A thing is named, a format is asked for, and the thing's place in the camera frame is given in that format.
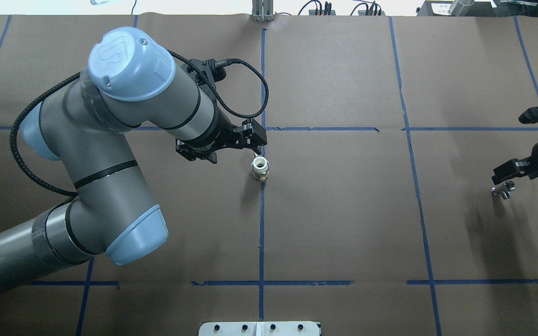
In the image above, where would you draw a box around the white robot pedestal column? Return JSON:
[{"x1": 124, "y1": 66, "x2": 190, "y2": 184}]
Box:
[{"x1": 198, "y1": 321, "x2": 322, "y2": 336}]

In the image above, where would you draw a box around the round steel weight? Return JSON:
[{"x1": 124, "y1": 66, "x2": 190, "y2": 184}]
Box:
[{"x1": 448, "y1": 0, "x2": 475, "y2": 17}]

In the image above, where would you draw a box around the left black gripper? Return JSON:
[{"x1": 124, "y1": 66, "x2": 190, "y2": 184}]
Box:
[{"x1": 176, "y1": 119, "x2": 268, "y2": 164}]

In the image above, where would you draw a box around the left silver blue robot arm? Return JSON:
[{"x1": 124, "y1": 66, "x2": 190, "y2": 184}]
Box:
[{"x1": 0, "y1": 26, "x2": 269, "y2": 294}]

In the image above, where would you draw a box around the white brass PPR valve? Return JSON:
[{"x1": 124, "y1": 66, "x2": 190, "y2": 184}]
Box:
[{"x1": 251, "y1": 155, "x2": 269, "y2": 183}]

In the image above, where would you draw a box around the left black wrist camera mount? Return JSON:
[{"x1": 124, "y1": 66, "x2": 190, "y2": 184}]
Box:
[{"x1": 181, "y1": 59, "x2": 228, "y2": 89}]

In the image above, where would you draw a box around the black flat base plate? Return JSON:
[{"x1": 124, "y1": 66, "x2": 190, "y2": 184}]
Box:
[{"x1": 416, "y1": 0, "x2": 497, "y2": 17}]

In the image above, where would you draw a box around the aluminium frame post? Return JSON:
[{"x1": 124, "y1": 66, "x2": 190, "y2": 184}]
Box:
[{"x1": 250, "y1": 0, "x2": 275, "y2": 22}]

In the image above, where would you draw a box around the chrome metal pipe fitting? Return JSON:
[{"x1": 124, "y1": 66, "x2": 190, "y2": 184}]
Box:
[{"x1": 491, "y1": 180, "x2": 516, "y2": 200}]

